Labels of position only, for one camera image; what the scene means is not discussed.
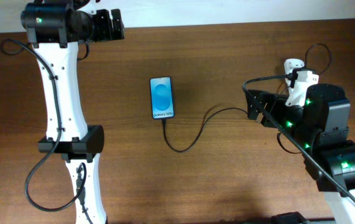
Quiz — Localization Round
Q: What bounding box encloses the black charger cable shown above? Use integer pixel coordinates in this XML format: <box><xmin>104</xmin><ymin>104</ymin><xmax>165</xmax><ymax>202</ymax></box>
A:
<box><xmin>161</xmin><ymin>43</ymin><xmax>333</xmax><ymax>154</ymax></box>

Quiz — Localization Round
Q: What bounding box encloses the blue Galaxy smartphone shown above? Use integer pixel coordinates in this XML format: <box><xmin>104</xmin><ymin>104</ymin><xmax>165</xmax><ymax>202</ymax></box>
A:
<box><xmin>150</xmin><ymin>77</ymin><xmax>175</xmax><ymax>119</ymax></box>

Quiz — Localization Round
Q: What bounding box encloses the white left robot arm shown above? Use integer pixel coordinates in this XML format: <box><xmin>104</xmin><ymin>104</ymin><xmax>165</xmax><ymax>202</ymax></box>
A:
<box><xmin>21</xmin><ymin>1</ymin><xmax>124</xmax><ymax>223</ymax></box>

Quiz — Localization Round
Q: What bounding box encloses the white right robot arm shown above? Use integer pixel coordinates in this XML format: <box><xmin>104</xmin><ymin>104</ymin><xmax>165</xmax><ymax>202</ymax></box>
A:
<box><xmin>244</xmin><ymin>84</ymin><xmax>355</xmax><ymax>223</ymax></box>

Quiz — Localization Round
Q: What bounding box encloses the white power strip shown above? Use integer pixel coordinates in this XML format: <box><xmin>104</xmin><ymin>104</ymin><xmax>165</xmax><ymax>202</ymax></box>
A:
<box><xmin>284</xmin><ymin>58</ymin><xmax>305</xmax><ymax>87</ymax></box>

